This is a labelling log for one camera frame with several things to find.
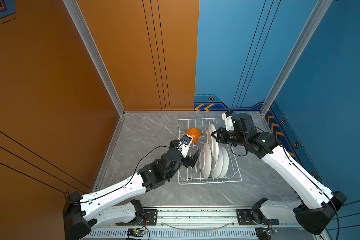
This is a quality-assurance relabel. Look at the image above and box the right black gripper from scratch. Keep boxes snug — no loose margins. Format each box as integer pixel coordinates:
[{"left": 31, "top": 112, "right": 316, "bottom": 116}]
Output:
[{"left": 209, "top": 127, "right": 247, "bottom": 148}]

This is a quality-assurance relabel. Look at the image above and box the white wire dish rack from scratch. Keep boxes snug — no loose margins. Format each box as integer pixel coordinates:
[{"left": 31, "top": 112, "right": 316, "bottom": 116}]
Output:
[{"left": 177, "top": 118, "right": 242, "bottom": 185}]

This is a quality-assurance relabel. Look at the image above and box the right small circuit board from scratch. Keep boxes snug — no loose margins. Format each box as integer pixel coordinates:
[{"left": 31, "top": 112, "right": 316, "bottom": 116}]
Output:
[{"left": 255, "top": 228, "right": 279, "bottom": 240}]

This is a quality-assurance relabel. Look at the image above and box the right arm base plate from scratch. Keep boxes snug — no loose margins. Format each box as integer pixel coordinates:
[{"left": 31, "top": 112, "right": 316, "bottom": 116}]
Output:
[{"left": 236, "top": 209, "right": 280, "bottom": 226}]

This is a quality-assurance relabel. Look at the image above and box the green circuit board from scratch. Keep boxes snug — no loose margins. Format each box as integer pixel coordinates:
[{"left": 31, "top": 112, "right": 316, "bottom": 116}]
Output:
[{"left": 126, "top": 229, "right": 147, "bottom": 240}]

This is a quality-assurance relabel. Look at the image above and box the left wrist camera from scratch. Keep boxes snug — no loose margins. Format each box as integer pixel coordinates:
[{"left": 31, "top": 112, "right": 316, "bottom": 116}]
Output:
[{"left": 178, "top": 135, "right": 193, "bottom": 158}]

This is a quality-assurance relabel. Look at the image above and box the green red rimmed plate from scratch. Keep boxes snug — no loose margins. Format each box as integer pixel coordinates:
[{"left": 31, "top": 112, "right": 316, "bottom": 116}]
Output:
[{"left": 207, "top": 124, "right": 219, "bottom": 162}]

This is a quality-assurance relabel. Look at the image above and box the clear faceted glass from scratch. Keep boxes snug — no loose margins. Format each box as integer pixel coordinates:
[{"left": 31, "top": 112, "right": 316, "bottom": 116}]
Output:
[{"left": 197, "top": 135, "right": 207, "bottom": 148}]

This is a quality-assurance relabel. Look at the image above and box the dark green rimmed plate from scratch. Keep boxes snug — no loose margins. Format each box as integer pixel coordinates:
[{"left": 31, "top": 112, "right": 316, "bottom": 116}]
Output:
[{"left": 210, "top": 147, "right": 224, "bottom": 178}]

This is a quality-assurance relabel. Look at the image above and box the aluminium front rail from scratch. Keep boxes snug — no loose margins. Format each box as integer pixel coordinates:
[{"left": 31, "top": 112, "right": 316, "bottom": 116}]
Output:
[{"left": 80, "top": 207, "right": 330, "bottom": 240}]

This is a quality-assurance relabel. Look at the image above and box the orange bowl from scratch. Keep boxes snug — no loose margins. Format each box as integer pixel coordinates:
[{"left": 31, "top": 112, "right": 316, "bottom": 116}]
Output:
[{"left": 186, "top": 128, "right": 201, "bottom": 144}]

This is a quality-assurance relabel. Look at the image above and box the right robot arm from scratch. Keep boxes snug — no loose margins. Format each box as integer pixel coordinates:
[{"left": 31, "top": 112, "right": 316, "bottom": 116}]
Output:
[{"left": 207, "top": 111, "right": 347, "bottom": 235}]

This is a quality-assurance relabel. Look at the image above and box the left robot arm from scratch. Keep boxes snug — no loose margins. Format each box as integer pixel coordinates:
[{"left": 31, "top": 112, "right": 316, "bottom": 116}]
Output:
[{"left": 63, "top": 135, "right": 198, "bottom": 240}]

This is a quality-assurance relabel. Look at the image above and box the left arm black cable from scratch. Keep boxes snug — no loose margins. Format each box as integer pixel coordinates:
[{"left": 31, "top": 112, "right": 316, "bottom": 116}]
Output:
[{"left": 64, "top": 145, "right": 172, "bottom": 205}]

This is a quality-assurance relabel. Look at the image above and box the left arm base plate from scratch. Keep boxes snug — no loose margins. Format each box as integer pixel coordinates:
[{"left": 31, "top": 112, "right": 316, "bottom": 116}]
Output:
[{"left": 116, "top": 209, "right": 158, "bottom": 226}]

